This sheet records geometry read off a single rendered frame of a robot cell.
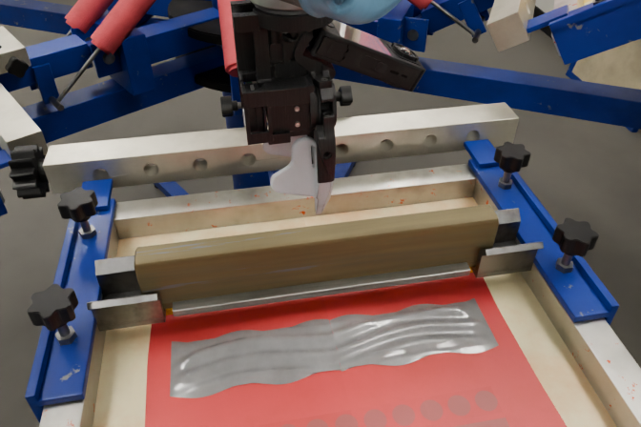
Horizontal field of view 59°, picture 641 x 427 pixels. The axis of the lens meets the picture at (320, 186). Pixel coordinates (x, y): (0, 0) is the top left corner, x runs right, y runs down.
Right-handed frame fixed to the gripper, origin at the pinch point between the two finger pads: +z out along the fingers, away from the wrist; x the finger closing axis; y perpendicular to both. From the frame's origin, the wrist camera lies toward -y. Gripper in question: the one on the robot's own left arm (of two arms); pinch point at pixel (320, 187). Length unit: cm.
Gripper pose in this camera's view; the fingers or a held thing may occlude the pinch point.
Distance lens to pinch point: 59.5
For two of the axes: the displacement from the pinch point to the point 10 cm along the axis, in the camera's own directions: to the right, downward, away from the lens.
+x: 1.9, 6.1, -7.7
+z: 0.1, 7.8, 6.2
